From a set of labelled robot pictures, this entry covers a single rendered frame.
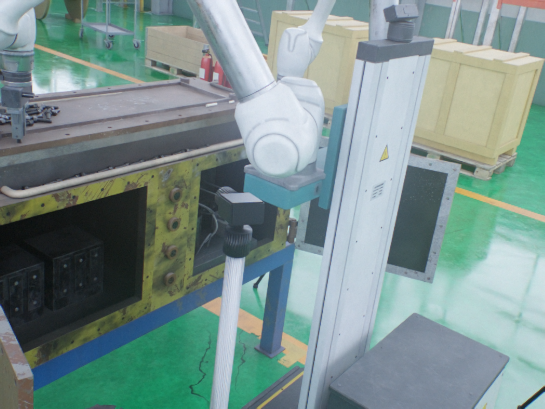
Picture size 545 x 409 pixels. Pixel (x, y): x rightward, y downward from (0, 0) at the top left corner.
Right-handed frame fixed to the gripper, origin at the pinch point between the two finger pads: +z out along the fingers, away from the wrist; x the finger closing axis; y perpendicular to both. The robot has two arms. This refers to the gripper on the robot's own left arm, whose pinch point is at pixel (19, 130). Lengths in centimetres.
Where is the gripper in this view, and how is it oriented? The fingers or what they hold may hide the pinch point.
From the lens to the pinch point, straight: 198.3
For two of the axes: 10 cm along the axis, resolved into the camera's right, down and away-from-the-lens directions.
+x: -1.2, -3.9, 9.1
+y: 9.8, 0.7, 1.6
